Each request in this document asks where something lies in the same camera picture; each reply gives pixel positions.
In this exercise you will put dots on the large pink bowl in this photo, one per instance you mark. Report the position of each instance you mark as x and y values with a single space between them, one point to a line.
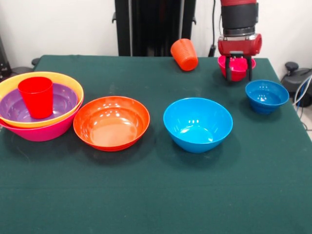
48 131

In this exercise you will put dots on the dark green table cloth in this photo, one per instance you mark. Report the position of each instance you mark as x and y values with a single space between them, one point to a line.
156 190

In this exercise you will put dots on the black office chair base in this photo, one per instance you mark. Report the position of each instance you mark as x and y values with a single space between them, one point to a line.
292 80
22 68

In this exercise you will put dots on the red cup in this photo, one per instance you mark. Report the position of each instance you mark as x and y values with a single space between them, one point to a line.
39 100

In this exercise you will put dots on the large orange bowl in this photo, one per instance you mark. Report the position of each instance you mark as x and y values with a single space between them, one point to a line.
73 85

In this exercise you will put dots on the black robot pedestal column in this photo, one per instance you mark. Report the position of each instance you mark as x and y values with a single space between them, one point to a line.
156 24

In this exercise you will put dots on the red-orange bowl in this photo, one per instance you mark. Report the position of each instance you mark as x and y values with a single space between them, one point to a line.
109 124

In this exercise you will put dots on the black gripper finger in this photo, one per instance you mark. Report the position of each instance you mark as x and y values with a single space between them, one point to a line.
228 69
249 68

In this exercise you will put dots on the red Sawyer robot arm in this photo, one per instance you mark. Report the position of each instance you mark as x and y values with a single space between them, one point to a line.
239 17

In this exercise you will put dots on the purple bowl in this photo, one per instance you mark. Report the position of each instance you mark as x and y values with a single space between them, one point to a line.
63 100

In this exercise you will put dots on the small pink bowl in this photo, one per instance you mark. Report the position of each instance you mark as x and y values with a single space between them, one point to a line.
239 69

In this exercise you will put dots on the orange cup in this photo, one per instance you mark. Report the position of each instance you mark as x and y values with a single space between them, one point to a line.
185 57

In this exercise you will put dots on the light blue bowl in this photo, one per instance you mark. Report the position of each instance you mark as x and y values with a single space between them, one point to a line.
195 129

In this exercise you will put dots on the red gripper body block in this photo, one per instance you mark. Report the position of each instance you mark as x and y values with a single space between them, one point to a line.
239 47

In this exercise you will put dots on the small dark blue bowl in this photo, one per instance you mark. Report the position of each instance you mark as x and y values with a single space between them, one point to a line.
265 97

